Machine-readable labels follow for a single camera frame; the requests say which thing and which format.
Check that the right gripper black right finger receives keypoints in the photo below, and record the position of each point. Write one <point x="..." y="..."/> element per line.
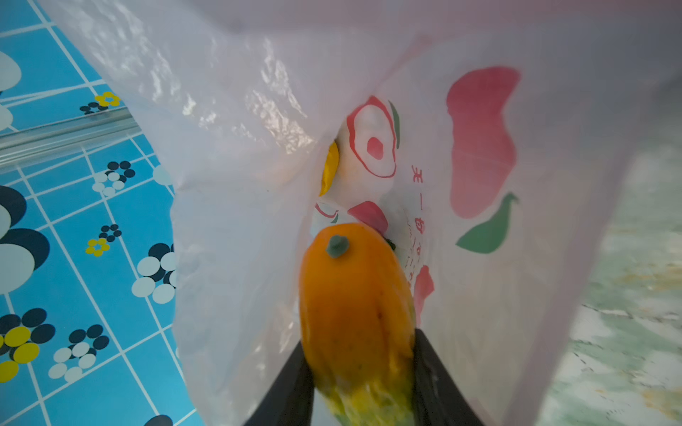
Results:
<point x="436" y="398"/>

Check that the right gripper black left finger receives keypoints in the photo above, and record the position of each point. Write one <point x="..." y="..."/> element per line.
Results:
<point x="290" y="399"/>

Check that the orange green papaya fruit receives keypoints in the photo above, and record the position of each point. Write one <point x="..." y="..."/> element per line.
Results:
<point x="358" y="326"/>

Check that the yellow lemon fruit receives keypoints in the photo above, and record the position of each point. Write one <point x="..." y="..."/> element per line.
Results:
<point x="330" y="168"/>

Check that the pink translucent plastic bag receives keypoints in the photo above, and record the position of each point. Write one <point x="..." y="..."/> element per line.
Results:
<point x="488" y="142"/>

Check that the left aluminium corner post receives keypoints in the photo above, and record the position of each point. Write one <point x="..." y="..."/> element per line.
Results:
<point x="38" y="142"/>

